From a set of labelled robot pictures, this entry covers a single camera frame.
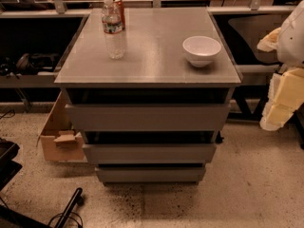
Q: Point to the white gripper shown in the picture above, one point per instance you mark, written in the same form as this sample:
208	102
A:
292	42

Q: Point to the grey bottom drawer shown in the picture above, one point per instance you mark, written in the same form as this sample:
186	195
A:
150	174

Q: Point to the grey drawer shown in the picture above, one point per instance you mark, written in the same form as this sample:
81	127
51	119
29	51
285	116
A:
149	153
150	174
147	117

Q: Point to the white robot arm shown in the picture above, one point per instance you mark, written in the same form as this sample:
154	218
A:
290	44

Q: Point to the grey drawer cabinet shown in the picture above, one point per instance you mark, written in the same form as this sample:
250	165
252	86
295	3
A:
153	71

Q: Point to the grey middle drawer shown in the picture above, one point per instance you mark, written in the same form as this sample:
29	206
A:
149	153

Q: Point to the grey top drawer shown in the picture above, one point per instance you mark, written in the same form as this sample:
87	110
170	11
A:
147	117

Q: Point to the black chair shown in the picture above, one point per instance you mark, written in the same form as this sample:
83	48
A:
250	29

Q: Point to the white ceramic bowl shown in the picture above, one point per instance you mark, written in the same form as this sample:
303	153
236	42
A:
201	51

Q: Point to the red soda can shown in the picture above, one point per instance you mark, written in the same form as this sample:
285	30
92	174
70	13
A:
120	6

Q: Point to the clear plastic water bottle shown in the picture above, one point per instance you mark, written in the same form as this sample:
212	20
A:
113	29

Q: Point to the brown cardboard box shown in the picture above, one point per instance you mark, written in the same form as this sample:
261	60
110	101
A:
60	141

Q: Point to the black headphones on shelf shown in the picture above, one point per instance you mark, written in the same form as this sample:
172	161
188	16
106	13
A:
30	64

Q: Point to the black chair base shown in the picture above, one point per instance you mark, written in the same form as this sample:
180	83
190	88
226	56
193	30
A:
18	210

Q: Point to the metal shelf frame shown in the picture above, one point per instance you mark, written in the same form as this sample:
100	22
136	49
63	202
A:
32	26

